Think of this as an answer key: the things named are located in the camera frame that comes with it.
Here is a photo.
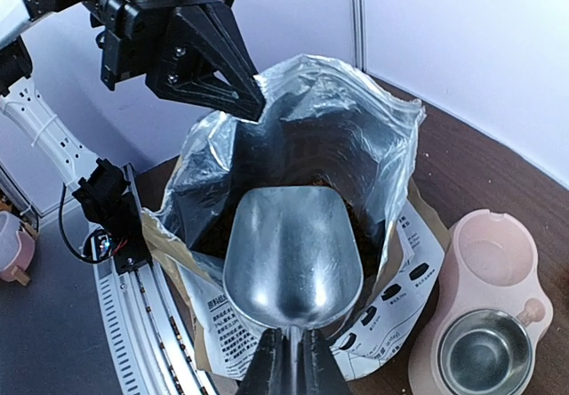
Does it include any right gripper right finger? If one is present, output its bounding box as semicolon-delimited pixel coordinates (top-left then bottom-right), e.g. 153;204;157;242
301;330;352;395

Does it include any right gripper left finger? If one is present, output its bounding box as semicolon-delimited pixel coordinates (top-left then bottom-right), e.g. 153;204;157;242
236;329;284;395

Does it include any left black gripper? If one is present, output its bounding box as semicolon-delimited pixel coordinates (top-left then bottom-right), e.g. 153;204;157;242
101;0;266;121

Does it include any metal food scoop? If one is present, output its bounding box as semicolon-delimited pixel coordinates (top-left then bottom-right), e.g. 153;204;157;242
222;186;364;394

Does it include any dog food bag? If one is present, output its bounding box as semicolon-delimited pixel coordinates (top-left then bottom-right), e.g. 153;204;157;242
141;55;449;380

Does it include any pink double pet bowl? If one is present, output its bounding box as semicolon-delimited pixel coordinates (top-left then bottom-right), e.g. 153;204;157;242
408;209;553;394

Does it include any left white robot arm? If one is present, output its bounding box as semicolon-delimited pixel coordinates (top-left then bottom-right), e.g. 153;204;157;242
1;0;265;181

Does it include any left aluminium frame post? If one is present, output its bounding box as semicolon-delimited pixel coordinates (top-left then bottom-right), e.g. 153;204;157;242
350;0;367;72

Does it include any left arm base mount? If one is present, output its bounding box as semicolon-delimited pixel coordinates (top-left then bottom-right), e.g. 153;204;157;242
72;158;151;274

